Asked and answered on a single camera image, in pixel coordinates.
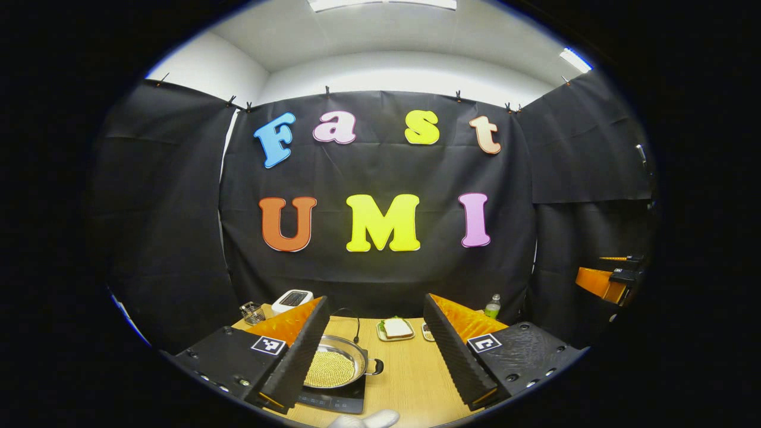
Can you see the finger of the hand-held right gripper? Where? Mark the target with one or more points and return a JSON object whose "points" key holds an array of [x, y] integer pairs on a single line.
{"points": [[594, 280], [633, 260]]}

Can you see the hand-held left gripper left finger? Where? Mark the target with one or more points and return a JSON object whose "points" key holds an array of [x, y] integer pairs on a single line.
{"points": [[297, 362]]}

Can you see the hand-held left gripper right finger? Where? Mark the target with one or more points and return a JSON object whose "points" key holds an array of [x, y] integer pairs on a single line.
{"points": [[455, 356]]}

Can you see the black induction cooktop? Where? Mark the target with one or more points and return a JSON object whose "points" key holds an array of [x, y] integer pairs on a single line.
{"points": [[333, 401]]}

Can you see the stainless steel pot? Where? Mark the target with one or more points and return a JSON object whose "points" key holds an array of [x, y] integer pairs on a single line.
{"points": [[351, 348]]}

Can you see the pile of soybeans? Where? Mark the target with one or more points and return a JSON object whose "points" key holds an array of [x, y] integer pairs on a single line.
{"points": [[330, 368]]}

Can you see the white divided bean tray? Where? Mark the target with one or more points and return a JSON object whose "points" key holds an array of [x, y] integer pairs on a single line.
{"points": [[427, 331]]}

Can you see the green label drink bottle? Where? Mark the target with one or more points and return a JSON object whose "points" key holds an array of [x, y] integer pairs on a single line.
{"points": [[492, 308]]}

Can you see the sandwich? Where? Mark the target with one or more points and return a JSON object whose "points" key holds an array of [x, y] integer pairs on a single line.
{"points": [[396, 328]]}

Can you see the white toaster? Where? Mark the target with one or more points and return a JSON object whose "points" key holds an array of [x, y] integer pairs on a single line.
{"points": [[291, 297]]}

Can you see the pale green sandwich plate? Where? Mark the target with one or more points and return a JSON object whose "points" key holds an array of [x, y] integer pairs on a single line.
{"points": [[380, 334]]}

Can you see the black backdrop cloth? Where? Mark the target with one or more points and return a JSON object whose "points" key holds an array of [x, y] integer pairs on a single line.
{"points": [[386, 172]]}

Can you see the small ceiling light panel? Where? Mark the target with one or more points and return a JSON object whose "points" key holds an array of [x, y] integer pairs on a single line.
{"points": [[575, 59]]}

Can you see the row of black cloth clips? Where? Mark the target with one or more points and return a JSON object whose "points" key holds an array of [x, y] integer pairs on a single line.
{"points": [[327, 91]]}

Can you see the large ceiling light panel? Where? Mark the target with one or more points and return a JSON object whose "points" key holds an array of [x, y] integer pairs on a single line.
{"points": [[380, 3]]}

